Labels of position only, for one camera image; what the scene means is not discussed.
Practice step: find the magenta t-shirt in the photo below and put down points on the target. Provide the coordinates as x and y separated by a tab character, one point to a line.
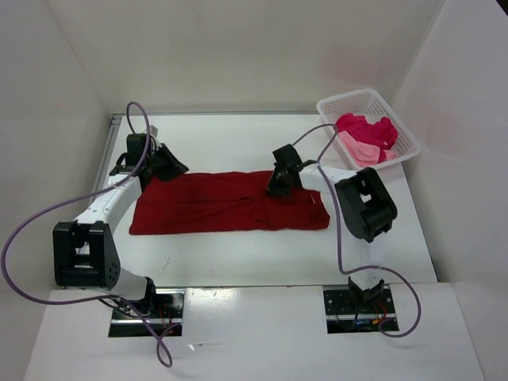
382	133

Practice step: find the white plastic basket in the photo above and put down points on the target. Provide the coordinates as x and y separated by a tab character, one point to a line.
370	104

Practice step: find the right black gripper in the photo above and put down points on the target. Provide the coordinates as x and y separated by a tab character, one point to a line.
280	175

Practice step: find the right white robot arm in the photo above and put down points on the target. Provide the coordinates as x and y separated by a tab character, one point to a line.
362	204

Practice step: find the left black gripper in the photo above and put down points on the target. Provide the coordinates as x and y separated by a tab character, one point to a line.
163	162

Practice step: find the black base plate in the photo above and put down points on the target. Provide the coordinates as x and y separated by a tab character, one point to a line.
165	316
343	317

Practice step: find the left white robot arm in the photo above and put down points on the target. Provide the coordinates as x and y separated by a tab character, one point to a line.
84	253

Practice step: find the dark red t-shirt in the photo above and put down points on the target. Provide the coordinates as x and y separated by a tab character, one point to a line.
224	202

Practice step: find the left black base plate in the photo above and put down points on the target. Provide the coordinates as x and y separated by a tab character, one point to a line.
165	316

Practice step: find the light pink t-shirt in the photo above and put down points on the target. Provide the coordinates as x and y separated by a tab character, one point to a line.
365	155

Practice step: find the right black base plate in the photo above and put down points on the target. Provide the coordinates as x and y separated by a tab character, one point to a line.
343	317

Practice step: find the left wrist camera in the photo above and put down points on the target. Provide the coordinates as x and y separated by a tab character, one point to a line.
153	132

